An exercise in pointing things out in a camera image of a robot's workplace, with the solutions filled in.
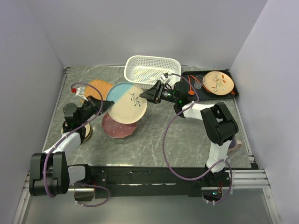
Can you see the pink purple mug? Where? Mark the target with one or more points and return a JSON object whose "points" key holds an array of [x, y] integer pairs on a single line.
{"points": [[234, 145]]}

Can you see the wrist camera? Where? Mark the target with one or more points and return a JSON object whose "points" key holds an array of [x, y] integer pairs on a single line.
{"points": [[79, 91], [165, 78]]}

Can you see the small beige saucer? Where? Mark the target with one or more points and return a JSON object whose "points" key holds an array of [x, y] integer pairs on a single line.
{"points": [[88, 130]]}

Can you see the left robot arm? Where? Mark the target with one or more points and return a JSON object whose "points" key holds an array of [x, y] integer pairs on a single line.
{"points": [[50, 173]]}

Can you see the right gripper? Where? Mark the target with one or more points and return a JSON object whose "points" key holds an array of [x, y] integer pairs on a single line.
{"points": [[153, 94]]}

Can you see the orange plastic spoon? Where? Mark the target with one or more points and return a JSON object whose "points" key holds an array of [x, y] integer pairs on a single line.
{"points": [[190, 92]]}

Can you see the blue and cream plate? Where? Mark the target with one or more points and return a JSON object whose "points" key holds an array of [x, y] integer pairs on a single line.
{"points": [[128, 106]]}

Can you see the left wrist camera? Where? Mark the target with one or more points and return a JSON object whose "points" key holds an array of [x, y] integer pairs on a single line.
{"points": [[79, 91]]}

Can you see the floral peach plate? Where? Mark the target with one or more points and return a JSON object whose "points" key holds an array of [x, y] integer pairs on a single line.
{"points": [[218, 83]]}

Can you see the clear glass cup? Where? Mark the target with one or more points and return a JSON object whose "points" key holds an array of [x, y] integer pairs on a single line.
{"points": [[199, 81]]}

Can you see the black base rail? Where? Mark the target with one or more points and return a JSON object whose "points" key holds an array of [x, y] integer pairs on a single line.
{"points": [[147, 181]]}

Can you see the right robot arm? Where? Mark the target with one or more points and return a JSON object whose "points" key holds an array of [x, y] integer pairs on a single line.
{"points": [[219, 124]]}

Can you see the black serving tray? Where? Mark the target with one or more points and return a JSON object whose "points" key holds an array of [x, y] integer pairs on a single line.
{"points": [[203, 93]]}

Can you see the white perforated plastic bin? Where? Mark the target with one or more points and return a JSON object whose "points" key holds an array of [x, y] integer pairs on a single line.
{"points": [[144, 71]]}

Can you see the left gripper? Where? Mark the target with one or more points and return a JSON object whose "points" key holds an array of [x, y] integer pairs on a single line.
{"points": [[95, 103]]}

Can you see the orange woven tray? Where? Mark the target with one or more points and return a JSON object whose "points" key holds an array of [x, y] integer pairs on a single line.
{"points": [[100, 85]]}

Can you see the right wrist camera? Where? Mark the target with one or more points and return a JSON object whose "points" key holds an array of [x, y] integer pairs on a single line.
{"points": [[165, 78]]}

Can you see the pink polka dot plate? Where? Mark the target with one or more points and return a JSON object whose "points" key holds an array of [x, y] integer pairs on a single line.
{"points": [[115, 129]]}

